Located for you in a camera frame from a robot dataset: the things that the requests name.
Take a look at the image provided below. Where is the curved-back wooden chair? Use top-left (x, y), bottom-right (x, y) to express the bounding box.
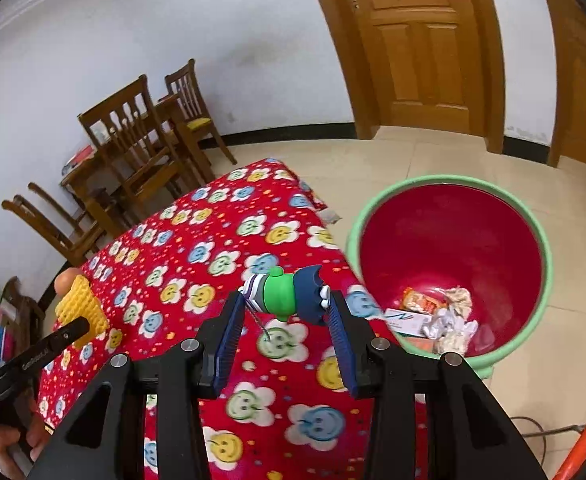
top-left (1, 195), bottom-right (104, 267)
top-left (28, 182), bottom-right (98, 231)

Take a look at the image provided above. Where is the clear plastic wrapper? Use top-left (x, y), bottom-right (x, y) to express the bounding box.
top-left (420, 310), bottom-right (454, 341)

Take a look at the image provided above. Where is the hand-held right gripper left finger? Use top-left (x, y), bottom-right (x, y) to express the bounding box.
top-left (25, 291), bottom-right (248, 480)

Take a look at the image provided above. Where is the green and blue toy figure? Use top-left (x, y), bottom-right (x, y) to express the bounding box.
top-left (240, 265), bottom-right (332, 338)

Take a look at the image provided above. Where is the orange egg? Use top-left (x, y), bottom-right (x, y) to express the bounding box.
top-left (54, 268), bottom-right (82, 297)

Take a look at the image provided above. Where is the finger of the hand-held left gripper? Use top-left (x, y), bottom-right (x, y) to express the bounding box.
top-left (48, 316), bottom-right (92, 356)

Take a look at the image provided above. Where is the white cloth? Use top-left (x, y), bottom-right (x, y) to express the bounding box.
top-left (433, 320), bottom-right (479, 356)

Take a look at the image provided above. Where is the person's left hand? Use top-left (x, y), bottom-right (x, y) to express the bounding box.
top-left (0, 407), bottom-right (51, 478)

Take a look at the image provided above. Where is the wooden chair with yellow cushion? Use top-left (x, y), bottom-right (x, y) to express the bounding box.
top-left (164, 58), bottom-right (238, 166)

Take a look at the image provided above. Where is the yellow waffle sponge cloth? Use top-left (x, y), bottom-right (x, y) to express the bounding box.
top-left (55, 275), bottom-right (108, 350)

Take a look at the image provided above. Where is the tall-back wooden chair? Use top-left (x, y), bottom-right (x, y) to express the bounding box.
top-left (78, 75), bottom-right (194, 222)

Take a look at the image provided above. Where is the blue and white medicine box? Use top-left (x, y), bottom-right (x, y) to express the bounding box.
top-left (383, 308), bottom-right (436, 337)

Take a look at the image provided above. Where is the panelled wooden door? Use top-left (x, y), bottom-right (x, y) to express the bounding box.
top-left (302, 0), bottom-right (505, 155)

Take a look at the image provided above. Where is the wooden dining table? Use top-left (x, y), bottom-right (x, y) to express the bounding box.
top-left (60, 95), bottom-right (215, 231)

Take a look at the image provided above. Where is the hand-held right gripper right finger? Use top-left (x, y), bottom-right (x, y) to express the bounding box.
top-left (327, 290), bottom-right (549, 480)

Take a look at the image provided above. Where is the red smiley flower tablecloth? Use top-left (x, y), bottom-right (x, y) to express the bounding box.
top-left (38, 158), bottom-right (429, 480)

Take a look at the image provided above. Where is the black floor cable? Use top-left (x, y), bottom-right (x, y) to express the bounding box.
top-left (510, 414), bottom-right (586, 463)

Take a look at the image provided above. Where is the red book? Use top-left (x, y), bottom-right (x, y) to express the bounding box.
top-left (65, 145), bottom-right (96, 169)

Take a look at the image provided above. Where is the dark wooden chair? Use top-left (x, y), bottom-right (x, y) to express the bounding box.
top-left (0, 276), bottom-right (46, 356)

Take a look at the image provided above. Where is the red basin with green rim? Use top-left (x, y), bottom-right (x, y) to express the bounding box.
top-left (345, 174), bottom-right (554, 378)

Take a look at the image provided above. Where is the plain-framed wooden door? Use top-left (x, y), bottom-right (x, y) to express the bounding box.
top-left (533, 0), bottom-right (586, 177)

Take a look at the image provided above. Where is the orange snack packet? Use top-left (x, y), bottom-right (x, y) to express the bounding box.
top-left (400, 286), bottom-right (449, 316)

